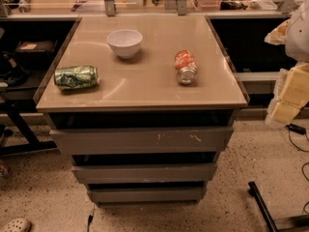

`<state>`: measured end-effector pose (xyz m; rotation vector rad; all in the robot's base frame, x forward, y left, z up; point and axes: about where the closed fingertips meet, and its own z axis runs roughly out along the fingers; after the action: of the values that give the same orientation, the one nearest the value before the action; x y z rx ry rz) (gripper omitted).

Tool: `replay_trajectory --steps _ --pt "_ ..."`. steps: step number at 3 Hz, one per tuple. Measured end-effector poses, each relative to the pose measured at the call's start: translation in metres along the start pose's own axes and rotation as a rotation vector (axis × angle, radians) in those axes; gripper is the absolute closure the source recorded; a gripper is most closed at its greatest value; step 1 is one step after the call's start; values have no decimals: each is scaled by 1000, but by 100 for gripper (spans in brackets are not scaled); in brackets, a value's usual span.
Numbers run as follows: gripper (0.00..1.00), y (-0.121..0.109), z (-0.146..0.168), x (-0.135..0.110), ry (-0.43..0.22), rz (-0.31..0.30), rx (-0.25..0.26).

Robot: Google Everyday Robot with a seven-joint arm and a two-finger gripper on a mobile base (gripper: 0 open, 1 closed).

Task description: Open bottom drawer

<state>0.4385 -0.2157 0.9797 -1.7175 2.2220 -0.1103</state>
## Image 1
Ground white perforated clog shoe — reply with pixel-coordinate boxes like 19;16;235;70
0;218;31;232

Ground grey drawer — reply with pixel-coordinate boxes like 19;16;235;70
71;163;217;184
50;127;233;155
87;187;206;203

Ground grey drawer cabinet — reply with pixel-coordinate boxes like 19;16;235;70
35;15;248;191

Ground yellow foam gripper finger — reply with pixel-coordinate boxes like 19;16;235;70
266;62;309;125

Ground black bag on shelf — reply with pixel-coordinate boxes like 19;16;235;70
14;40;57;70

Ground grey top drawer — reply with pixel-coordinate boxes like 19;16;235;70
50;127;233;155

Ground black table leg left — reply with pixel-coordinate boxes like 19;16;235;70
0;100;57;156

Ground black cable on floor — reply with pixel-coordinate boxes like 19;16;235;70
86;203;97;232

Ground black metal frame leg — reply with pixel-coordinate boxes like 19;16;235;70
247;181;309;232

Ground grey middle drawer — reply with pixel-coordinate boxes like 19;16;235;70
71;163;217;184

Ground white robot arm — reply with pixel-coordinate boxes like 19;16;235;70
265;0;309;127

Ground crushed green can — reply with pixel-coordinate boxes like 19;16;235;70
53;65;98;91

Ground white bowl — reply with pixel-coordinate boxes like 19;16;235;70
107;29;143;59

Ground black power adapter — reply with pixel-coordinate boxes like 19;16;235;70
287;124;306;135

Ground grey bottom drawer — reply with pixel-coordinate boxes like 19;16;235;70
87;187;206;203

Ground crushed orange can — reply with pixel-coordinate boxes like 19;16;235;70
175;50;198;85

